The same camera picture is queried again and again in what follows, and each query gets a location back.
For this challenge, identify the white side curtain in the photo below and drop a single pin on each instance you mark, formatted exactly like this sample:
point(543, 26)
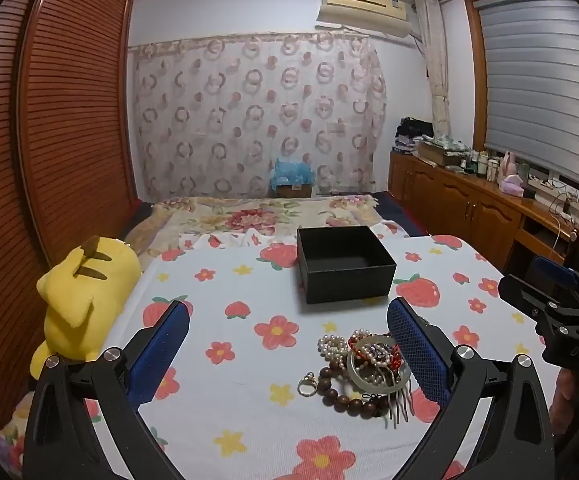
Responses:
point(437, 85)

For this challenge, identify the row of cosmetic bottles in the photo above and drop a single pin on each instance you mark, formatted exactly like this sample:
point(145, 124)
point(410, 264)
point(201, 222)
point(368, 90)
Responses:
point(482, 165)

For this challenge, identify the blue plastic bag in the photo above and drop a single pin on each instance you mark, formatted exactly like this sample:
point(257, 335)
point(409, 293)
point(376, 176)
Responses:
point(289, 172)

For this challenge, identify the stack of folded clothes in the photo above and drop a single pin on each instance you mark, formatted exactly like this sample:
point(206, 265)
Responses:
point(412, 135)

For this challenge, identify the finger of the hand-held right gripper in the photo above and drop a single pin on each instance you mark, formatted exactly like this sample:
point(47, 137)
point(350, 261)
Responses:
point(554, 271)
point(524, 295)

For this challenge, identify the strawberry flower print sheet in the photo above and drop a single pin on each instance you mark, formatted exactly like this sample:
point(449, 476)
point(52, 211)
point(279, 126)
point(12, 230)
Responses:
point(249, 435)

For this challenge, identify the grey window blind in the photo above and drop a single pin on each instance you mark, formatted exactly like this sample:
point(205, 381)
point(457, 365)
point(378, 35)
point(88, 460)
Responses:
point(544, 85)

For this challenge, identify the wooden cabinet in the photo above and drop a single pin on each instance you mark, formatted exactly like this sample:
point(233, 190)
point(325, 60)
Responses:
point(449, 195)

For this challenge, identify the pink figurine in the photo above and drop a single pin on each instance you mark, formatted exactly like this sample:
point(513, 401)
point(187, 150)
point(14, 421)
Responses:
point(509, 162)

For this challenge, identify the black jewelry box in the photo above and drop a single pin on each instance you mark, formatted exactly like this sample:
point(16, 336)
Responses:
point(349, 280)

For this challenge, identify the floral quilt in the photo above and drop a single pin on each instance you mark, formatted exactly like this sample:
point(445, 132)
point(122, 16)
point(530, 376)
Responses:
point(249, 215)

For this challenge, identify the yellow plush toy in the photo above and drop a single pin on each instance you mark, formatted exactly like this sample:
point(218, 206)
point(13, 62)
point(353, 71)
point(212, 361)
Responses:
point(84, 290)

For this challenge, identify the pale jade bangle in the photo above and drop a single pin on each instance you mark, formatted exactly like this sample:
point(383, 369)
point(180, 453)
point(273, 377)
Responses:
point(353, 367)

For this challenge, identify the white power strip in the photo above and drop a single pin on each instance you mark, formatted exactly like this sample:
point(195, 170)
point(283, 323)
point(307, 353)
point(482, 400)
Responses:
point(544, 185)

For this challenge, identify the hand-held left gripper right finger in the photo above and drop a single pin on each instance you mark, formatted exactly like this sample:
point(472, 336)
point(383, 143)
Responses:
point(419, 355)

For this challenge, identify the pink tissue box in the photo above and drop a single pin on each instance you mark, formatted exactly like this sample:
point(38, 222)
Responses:
point(512, 185)

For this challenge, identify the wall air conditioner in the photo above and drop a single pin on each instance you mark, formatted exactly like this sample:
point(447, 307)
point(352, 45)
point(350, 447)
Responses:
point(359, 10)

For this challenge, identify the brown louvered wardrobe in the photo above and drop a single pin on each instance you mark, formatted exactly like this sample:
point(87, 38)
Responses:
point(69, 110)

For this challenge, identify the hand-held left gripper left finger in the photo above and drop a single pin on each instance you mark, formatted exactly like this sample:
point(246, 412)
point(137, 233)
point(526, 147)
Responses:
point(162, 350)

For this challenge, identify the box with floral cloth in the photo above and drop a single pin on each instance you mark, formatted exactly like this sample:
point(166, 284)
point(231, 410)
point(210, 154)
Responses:
point(439, 152)

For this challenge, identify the small cardboard box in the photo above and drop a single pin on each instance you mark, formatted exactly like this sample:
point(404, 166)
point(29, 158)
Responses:
point(294, 191)

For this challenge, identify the metal hair comb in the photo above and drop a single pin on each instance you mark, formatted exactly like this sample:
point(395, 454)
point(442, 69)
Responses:
point(400, 400)

